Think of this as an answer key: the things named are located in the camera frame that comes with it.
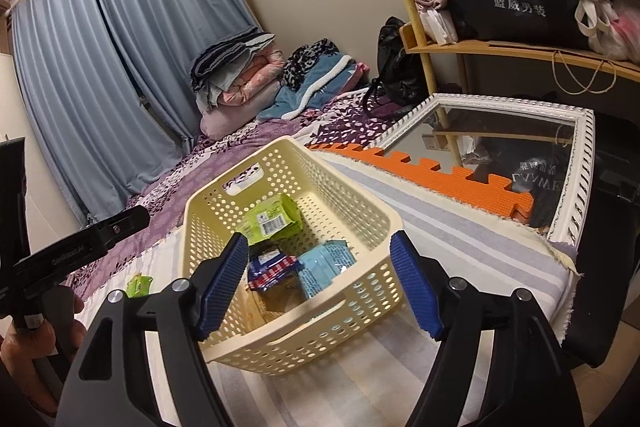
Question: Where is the blue saltine cracker pack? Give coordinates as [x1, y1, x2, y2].
[246, 242, 303, 291]

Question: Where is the small green wafer pack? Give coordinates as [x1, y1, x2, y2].
[126, 273, 153, 298]

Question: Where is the cream perforated plastic basket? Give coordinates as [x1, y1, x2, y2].
[181, 136, 402, 375]

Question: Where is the light blue snack bag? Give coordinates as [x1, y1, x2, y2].
[297, 239, 356, 299]

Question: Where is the large green seaweed snack bag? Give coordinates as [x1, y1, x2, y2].
[236, 194, 303, 246]

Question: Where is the person's left hand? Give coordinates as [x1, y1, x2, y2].
[0, 290, 87, 415]

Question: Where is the orange foam puzzle mat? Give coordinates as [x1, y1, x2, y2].
[308, 143, 534, 223]

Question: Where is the striped white blue sheet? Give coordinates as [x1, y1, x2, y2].
[81, 147, 577, 426]

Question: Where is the purple floral bed sheet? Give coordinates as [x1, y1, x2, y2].
[65, 90, 399, 299]

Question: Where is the white framed mirror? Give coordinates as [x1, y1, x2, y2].
[371, 93, 596, 248]

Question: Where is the black backpack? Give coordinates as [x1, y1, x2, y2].
[362, 16, 428, 117]

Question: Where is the blue-grey curtain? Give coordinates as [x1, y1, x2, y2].
[11, 0, 255, 222]

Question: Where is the blue folded blanket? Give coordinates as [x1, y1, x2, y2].
[257, 53, 367, 121]

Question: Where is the stack of folded quilts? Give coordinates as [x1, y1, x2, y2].
[191, 27, 285, 140]

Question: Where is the leopard print cloth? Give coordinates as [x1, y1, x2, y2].
[281, 38, 340, 91]

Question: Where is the bamboo wooden shelf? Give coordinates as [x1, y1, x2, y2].
[400, 0, 639, 92]

